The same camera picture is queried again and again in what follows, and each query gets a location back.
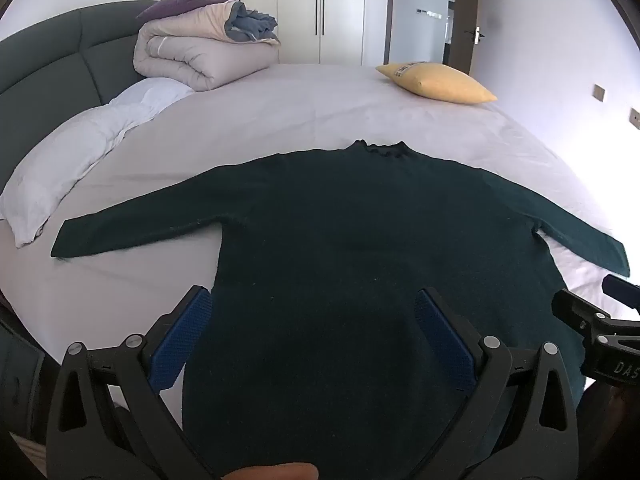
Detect white pillow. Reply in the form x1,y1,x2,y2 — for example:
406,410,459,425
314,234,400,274
1,77,194,248

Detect blue grey folded clothes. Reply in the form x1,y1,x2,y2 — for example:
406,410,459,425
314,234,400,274
224,1,278,42

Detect purple pillow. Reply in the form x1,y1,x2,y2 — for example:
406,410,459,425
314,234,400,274
137,0,235,23

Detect yellow cushion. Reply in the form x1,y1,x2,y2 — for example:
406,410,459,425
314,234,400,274
376,62,498,105

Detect dark brown door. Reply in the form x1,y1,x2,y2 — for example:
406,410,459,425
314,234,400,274
384,0,485,76

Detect folded beige duvet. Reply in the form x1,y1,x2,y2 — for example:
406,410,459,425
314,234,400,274
132,0,280,92

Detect person's left hand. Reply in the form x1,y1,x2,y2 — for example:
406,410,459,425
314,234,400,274
222,463,319,480

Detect wall socket plate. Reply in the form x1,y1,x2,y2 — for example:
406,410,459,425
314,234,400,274
629,108,640,129
592,84,605,102

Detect dark green knit sweater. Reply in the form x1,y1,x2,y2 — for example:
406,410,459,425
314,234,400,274
52,142,630,479

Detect white bed sheet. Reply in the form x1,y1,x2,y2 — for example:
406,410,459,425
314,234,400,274
1,65,620,354

